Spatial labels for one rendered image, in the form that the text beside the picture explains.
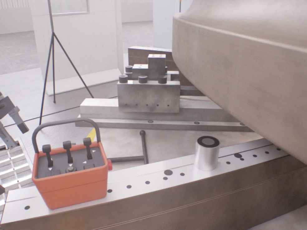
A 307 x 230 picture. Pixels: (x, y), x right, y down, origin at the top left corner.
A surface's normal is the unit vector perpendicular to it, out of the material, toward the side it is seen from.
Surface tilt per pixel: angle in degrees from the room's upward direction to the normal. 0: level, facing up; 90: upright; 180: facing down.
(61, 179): 97
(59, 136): 0
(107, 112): 72
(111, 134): 0
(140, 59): 90
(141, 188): 0
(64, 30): 90
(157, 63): 90
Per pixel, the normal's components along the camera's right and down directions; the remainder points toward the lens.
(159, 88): -0.06, 0.44
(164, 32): -0.79, 0.27
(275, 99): -0.93, 0.17
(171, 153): 0.00, -0.90
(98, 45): 0.61, 0.35
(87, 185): 0.34, 0.51
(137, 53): -0.43, 0.40
